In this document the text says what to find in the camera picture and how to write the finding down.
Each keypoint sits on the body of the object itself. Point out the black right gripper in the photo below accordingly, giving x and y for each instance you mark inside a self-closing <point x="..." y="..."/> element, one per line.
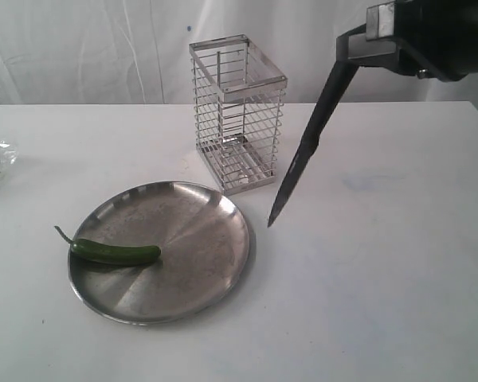
<point x="440" y="37"/>

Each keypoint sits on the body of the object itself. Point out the black knife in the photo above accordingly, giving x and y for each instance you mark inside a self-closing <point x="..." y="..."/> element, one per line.
<point x="340" y="77"/>

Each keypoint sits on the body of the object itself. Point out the white backdrop cloth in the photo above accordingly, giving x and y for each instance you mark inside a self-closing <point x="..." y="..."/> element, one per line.
<point x="138" y="51"/>

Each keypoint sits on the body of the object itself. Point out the green cucumber with stem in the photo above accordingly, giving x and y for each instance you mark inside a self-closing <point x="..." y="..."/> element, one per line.
<point x="95" y="252"/>

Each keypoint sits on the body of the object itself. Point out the round stainless steel plate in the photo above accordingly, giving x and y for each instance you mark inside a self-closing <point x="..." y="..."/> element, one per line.
<point x="205" y="244"/>

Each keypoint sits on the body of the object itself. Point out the metal wire utensil holder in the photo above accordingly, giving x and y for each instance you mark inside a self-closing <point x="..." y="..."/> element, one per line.
<point x="238" y="98"/>

